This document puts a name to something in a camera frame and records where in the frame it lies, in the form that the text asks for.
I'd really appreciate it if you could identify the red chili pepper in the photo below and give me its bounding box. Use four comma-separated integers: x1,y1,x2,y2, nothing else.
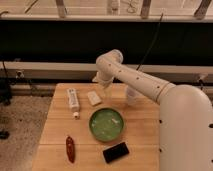
66,136,75,163

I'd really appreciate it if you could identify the black object at left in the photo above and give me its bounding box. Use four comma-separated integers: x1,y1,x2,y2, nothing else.
0,79,12,106

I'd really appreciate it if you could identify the white toothpaste tube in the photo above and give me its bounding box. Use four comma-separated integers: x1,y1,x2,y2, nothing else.
67,88,80,119

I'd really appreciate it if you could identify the black smartphone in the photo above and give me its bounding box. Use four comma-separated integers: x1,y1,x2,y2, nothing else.
103,142,129,163

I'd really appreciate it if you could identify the green ceramic bowl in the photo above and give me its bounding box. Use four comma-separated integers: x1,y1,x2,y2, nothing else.
89,108,125,142

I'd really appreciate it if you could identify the clear plastic cup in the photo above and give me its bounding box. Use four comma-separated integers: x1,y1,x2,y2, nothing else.
125,86,141,106

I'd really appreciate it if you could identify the grey metal rail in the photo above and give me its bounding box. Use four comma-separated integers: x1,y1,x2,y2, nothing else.
0,61,213,84

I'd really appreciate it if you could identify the black hanging cable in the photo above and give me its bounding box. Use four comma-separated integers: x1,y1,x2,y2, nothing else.
135,13,165,72

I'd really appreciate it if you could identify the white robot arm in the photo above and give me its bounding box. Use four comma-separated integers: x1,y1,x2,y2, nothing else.
95,49,213,171

